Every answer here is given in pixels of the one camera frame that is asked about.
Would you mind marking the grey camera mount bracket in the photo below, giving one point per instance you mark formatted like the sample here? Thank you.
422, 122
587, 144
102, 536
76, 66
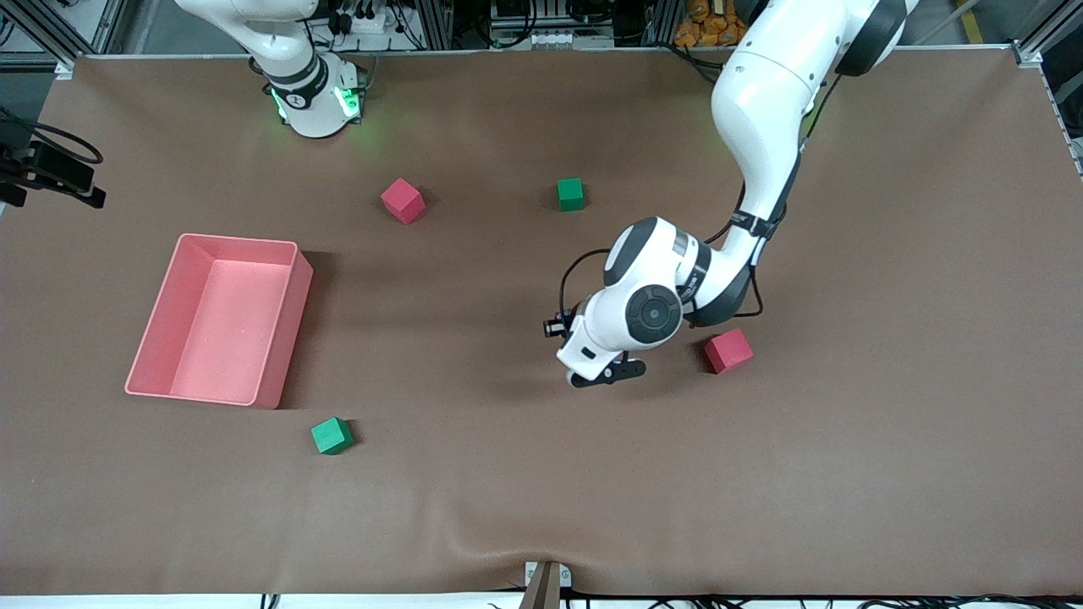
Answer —
546, 592

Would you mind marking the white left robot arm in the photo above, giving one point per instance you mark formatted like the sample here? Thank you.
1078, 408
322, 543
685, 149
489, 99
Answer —
761, 101

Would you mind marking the pink foam cube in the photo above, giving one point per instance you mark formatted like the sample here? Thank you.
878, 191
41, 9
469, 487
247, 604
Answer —
728, 351
402, 201

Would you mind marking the grey electronics box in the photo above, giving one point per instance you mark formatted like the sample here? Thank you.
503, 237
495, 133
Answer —
550, 38

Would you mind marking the aluminium frame profile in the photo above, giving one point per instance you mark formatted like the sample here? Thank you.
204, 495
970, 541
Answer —
1028, 55
65, 69

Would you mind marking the white power strip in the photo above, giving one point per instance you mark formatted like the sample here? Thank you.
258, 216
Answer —
368, 21

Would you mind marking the pink plastic bin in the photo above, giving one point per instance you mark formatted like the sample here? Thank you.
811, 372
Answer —
220, 338

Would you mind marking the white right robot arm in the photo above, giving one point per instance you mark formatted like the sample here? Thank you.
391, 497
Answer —
313, 110

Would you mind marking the green foam cube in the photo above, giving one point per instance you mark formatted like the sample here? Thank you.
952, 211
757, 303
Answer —
570, 194
332, 436

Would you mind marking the brown table mat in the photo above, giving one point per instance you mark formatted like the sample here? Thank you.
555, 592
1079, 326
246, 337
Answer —
541, 474

